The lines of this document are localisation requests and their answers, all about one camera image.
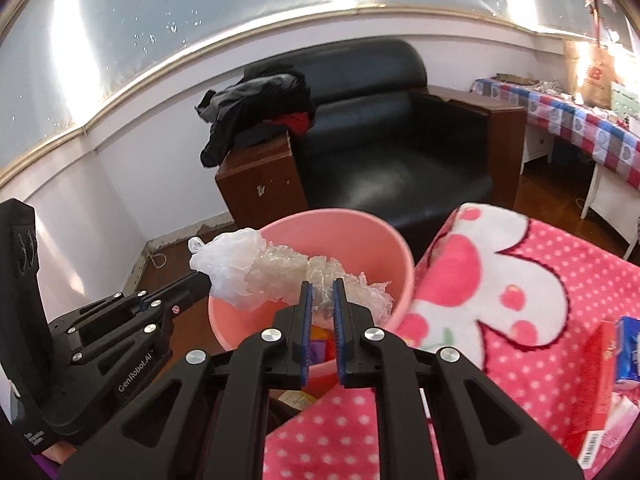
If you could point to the checked tablecloth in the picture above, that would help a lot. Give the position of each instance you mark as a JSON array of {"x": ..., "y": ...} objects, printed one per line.
[{"x": 575, "y": 120}]

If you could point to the brown paper bag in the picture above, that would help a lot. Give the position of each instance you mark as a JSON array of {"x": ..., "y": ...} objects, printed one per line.
[{"x": 590, "y": 75}]

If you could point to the white desk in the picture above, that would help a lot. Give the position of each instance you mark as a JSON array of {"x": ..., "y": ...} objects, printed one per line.
[{"x": 607, "y": 195}]

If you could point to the pink polka-dot blanket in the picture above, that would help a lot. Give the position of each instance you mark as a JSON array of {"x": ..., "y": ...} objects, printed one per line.
[{"x": 500, "y": 270}]

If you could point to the red cloth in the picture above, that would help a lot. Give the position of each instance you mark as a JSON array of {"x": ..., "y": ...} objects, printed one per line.
[{"x": 295, "y": 122}]

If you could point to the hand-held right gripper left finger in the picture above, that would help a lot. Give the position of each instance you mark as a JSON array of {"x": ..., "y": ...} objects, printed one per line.
[{"x": 305, "y": 330}]

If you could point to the pink plastic bucket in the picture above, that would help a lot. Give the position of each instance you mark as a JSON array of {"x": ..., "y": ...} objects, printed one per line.
[{"x": 360, "y": 240}]

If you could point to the white plastic bag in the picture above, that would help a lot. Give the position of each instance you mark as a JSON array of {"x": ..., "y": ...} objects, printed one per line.
[{"x": 230, "y": 265}]

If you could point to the pile of dark clothes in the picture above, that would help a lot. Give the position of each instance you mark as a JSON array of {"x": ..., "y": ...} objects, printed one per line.
[{"x": 250, "y": 95}]

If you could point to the coat stand with clothes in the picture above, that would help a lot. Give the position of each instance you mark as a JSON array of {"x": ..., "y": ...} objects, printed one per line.
[{"x": 595, "y": 5}]

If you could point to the flat red box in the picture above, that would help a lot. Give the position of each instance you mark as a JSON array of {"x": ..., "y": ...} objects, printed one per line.
[{"x": 595, "y": 390}]

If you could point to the green box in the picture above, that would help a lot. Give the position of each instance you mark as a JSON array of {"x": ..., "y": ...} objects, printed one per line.
[{"x": 625, "y": 102}]

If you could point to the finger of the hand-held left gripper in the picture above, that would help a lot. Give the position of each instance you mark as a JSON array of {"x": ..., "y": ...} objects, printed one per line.
[
  {"x": 165, "y": 291},
  {"x": 125, "y": 332}
]

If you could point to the blue tissue packet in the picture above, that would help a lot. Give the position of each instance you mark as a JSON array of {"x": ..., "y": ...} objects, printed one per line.
[{"x": 627, "y": 345}]

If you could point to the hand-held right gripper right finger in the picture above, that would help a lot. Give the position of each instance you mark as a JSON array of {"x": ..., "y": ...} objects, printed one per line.
[{"x": 340, "y": 330}]

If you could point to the clear plastic wrap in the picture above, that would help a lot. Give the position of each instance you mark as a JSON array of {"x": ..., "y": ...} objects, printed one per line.
[{"x": 280, "y": 270}]

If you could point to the black leather sofa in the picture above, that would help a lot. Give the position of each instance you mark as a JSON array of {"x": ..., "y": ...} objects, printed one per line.
[{"x": 390, "y": 160}]

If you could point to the silver window cover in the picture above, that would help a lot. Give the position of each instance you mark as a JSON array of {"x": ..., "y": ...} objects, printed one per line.
[{"x": 200, "y": 35}]

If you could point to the purple cloth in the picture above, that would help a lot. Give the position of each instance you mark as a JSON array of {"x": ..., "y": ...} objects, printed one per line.
[{"x": 317, "y": 354}]

